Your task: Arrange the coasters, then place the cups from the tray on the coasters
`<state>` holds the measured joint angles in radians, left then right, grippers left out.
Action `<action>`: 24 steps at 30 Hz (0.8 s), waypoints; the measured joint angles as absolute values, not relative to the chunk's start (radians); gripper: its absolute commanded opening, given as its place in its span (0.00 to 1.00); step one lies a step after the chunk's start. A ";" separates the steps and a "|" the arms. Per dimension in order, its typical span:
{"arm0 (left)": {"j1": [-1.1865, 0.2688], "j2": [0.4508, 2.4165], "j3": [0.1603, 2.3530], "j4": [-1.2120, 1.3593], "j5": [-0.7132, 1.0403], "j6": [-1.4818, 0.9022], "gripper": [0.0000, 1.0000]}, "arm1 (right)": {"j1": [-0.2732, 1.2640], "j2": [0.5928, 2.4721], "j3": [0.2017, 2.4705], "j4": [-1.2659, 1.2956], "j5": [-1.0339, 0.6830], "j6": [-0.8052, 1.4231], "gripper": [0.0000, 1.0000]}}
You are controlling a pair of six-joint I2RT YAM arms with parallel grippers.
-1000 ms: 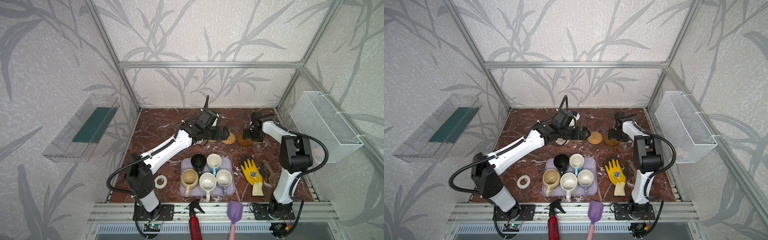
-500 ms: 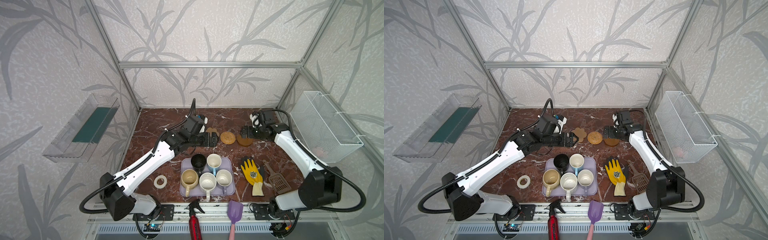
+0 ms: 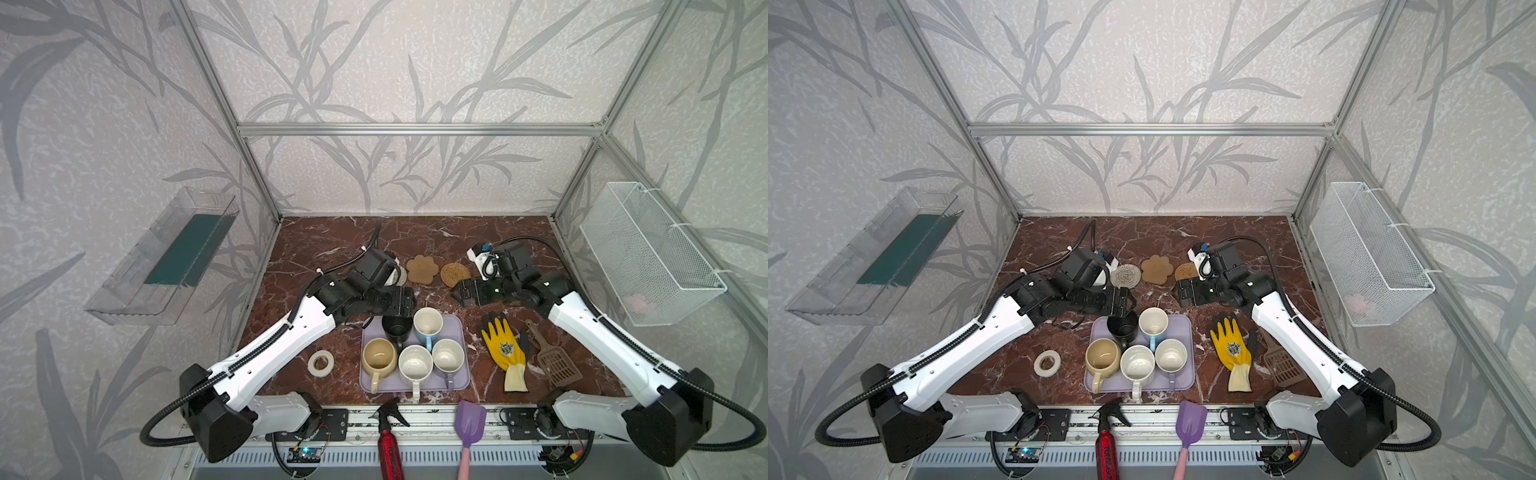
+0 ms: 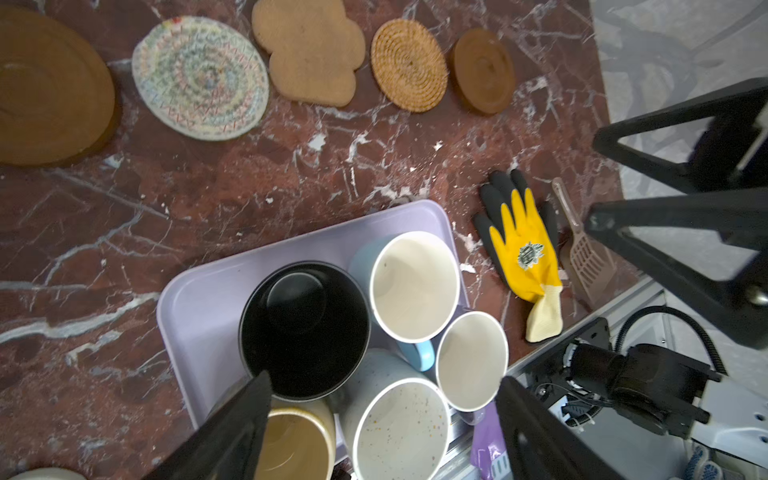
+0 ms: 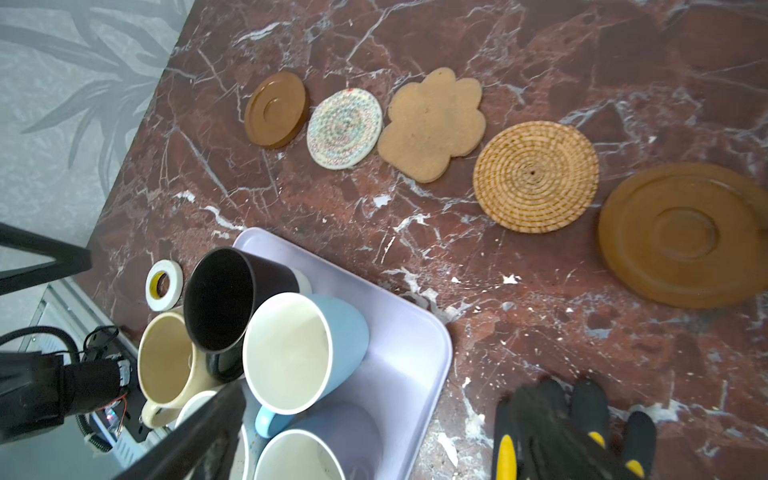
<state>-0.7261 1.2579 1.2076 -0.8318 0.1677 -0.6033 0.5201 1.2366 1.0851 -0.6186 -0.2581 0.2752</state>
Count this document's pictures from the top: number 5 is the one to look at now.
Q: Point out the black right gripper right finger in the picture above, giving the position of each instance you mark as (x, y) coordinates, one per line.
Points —
(555, 444)

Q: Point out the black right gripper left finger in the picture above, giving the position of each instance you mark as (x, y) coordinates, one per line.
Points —
(202, 447)

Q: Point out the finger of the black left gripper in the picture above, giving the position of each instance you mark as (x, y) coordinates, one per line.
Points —
(64, 259)

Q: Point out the black mug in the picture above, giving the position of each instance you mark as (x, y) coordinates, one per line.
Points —
(226, 288)

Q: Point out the large round wooden coaster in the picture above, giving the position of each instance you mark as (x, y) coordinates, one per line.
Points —
(688, 235)

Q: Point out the small round wooden coaster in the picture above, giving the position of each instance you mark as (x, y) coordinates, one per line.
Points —
(277, 110)

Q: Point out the woven rattan round coaster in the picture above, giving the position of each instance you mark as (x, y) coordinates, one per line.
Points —
(536, 177)

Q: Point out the colourful woven round coaster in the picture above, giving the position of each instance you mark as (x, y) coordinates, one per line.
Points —
(344, 129)

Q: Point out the cork flower-shaped coaster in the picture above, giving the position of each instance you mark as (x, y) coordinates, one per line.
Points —
(432, 122)

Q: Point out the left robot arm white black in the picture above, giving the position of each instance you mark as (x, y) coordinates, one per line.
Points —
(40, 390)

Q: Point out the yellow black work glove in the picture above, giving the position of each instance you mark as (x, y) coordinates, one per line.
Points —
(600, 438)

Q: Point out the white mug front centre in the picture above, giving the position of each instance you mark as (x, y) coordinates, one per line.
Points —
(241, 462)

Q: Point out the beige mug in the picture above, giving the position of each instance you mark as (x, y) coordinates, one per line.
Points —
(171, 369)

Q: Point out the white tape roll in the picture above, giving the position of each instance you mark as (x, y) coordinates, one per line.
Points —
(163, 285)

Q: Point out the lilac mug white inside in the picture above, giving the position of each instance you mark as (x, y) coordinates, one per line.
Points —
(339, 441)

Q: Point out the light blue mug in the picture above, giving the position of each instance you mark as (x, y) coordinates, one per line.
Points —
(298, 349)

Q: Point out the lilac plastic tray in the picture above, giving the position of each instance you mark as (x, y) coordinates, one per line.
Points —
(400, 378)

